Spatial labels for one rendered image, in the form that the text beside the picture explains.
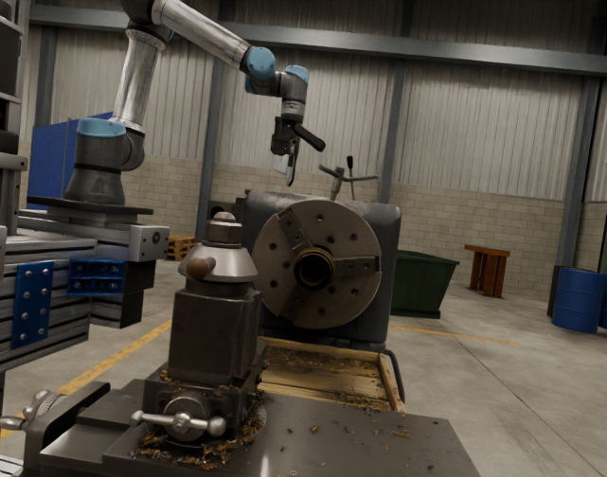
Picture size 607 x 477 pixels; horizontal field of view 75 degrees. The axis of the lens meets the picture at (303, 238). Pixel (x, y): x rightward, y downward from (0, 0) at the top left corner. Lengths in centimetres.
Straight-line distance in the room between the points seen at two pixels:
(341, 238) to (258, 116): 1056
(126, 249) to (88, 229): 12
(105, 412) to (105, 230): 72
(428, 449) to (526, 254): 1168
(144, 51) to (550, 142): 1172
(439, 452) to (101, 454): 32
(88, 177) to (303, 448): 94
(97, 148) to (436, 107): 1088
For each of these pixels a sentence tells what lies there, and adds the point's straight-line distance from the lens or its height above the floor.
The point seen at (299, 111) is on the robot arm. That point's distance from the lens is 128.
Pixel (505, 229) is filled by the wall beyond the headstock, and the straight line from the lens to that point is 1183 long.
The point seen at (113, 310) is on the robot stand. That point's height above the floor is 89.
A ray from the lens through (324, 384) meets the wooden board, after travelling 78.
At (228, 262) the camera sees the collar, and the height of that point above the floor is 114.
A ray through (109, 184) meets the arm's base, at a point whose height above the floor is 122.
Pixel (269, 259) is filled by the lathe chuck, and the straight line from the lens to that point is 96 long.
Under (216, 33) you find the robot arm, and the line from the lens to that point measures 122.
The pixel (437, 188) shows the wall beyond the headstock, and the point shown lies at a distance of 1127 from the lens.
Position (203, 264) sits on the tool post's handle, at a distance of 34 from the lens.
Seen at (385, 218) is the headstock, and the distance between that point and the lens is 111.
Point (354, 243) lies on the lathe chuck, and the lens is 94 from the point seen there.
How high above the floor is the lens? 119
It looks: 3 degrees down
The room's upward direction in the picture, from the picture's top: 7 degrees clockwise
